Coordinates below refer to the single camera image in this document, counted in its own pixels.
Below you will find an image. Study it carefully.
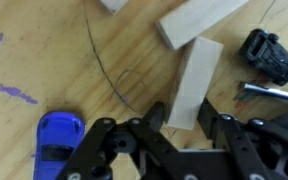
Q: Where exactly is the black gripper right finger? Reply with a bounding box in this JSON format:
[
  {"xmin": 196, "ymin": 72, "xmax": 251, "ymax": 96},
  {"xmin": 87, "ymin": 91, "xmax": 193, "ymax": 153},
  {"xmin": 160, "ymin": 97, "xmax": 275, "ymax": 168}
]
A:
[{"xmin": 197, "ymin": 98, "xmax": 272, "ymax": 180}]

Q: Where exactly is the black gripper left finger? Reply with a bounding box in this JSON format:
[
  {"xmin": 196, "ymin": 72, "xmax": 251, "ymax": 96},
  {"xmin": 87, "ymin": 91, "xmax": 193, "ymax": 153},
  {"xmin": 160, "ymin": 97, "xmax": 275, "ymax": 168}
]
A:
[{"xmin": 127, "ymin": 102, "xmax": 178, "ymax": 180}]

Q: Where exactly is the light wooden block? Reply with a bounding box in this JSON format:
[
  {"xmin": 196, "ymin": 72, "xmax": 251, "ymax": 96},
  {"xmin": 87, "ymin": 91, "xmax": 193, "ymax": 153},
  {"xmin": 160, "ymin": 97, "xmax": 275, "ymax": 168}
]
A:
[
  {"xmin": 166, "ymin": 37, "xmax": 224, "ymax": 130},
  {"xmin": 157, "ymin": 0, "xmax": 249, "ymax": 50},
  {"xmin": 100, "ymin": 0, "xmax": 129, "ymax": 15}
]

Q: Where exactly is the silver metal utensil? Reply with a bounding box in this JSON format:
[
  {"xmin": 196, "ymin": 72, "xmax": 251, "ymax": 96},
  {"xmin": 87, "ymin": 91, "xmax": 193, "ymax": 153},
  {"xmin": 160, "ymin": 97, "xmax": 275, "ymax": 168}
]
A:
[{"xmin": 239, "ymin": 75, "xmax": 288, "ymax": 101}]

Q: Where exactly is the black toy car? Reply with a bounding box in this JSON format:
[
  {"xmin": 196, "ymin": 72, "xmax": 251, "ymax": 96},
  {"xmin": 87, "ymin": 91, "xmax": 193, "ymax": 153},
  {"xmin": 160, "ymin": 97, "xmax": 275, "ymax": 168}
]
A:
[{"xmin": 239, "ymin": 29, "xmax": 288, "ymax": 86}]

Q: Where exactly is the blue toy car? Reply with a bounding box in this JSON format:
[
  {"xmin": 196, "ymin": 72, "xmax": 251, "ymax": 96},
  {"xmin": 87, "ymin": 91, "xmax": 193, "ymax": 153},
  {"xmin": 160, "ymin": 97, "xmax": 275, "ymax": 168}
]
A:
[{"xmin": 33, "ymin": 111, "xmax": 85, "ymax": 180}]

